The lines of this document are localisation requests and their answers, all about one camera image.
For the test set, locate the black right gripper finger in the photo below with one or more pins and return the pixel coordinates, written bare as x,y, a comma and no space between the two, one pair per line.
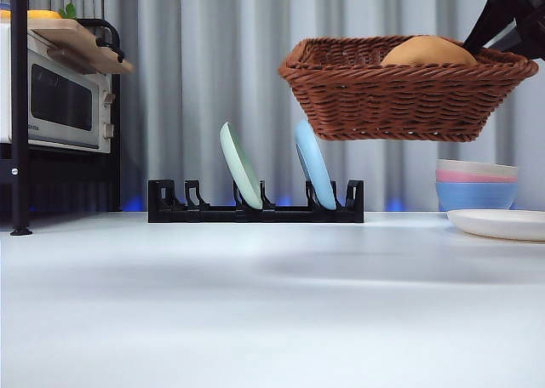
508,39
489,20

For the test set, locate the tan potato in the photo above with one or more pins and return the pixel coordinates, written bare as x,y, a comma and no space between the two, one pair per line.
426,52

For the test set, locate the brown wicker basket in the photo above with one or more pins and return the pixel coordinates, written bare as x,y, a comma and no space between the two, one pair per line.
396,103

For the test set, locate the beige bowl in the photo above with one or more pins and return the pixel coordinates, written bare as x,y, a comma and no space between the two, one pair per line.
468,164

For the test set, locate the pink bowl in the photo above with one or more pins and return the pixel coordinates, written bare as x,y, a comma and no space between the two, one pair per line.
468,176

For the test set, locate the blue bowl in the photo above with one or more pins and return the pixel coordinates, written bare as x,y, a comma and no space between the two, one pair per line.
477,196

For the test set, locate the white plate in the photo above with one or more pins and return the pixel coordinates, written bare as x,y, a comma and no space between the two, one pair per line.
502,226

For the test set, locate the light blue plate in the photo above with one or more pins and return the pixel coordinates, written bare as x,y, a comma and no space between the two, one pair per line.
315,167

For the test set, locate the grey curtain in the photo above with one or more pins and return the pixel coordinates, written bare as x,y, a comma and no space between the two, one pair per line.
213,43

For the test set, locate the pale green plate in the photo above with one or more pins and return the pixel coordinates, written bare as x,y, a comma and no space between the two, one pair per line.
240,167

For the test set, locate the black plate rack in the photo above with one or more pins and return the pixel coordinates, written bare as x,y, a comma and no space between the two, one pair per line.
213,213

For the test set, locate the wooden cutting board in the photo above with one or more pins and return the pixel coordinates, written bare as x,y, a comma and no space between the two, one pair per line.
85,47

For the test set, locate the green leaf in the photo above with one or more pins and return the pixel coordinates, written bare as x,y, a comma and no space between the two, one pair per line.
68,11

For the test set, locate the white toaster oven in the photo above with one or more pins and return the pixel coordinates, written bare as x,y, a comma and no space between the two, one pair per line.
59,98

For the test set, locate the yellow fruit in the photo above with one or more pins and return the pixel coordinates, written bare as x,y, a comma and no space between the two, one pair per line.
42,15

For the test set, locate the black metal shelf frame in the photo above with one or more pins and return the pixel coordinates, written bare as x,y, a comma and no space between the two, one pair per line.
19,107

